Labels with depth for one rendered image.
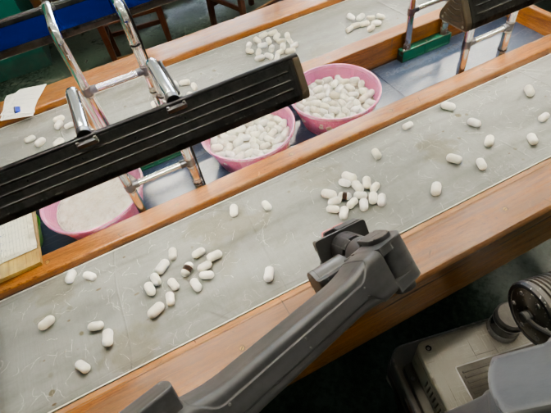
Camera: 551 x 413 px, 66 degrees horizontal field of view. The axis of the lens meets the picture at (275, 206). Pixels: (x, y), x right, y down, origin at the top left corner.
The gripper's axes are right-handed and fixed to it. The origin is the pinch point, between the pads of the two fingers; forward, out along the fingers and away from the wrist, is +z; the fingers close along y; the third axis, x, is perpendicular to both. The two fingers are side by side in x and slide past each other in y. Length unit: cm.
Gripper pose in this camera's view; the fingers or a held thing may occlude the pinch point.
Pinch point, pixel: (325, 238)
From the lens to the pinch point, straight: 83.7
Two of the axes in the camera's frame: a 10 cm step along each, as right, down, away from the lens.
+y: -8.9, 4.1, -2.2
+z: -2.8, -1.0, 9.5
